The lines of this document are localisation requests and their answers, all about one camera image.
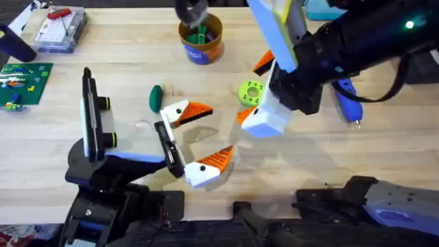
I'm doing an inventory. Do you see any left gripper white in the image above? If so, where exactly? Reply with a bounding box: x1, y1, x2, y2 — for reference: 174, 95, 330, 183
102, 99, 235, 189

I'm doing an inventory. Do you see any green toy vegetable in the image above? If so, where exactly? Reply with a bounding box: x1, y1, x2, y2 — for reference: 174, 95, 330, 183
148, 84, 164, 114

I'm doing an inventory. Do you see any blue electric screwdriver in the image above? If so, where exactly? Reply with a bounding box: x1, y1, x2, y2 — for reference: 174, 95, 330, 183
330, 78, 364, 130

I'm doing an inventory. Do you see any green disc with holes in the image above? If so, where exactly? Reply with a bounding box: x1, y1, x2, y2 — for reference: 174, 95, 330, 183
237, 80, 265, 108

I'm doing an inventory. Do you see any right wrist upright flat plate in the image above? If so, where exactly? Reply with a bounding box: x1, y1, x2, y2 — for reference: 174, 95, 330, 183
246, 0, 308, 73

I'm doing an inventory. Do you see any brown tub with toys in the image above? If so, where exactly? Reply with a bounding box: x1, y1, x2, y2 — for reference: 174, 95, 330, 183
178, 12, 224, 66

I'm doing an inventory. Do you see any left wrist black upright plate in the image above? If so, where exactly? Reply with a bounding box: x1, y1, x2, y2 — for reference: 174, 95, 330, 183
81, 67, 118, 163

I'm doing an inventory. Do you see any teal box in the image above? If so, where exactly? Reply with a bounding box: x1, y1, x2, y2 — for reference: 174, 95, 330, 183
302, 0, 348, 22

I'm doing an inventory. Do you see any dark grey curved object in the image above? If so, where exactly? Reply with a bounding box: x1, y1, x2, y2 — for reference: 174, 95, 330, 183
174, 0, 209, 29

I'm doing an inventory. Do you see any clear box with red tool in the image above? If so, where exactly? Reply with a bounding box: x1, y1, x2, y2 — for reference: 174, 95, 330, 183
33, 5, 88, 54

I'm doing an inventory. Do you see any green board with toy blocks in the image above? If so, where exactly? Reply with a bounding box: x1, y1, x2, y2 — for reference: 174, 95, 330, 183
0, 62, 54, 113

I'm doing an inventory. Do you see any dark blue cylinder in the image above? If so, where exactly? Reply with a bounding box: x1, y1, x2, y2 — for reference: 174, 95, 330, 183
0, 23, 38, 64

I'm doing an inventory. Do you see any white flat object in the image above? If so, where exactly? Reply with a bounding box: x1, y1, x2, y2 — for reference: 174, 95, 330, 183
7, 0, 44, 37

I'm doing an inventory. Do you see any black stand bracket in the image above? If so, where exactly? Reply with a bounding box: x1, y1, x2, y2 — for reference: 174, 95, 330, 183
232, 200, 309, 247

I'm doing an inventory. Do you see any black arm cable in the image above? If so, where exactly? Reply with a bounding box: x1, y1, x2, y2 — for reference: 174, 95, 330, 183
331, 51, 414, 104

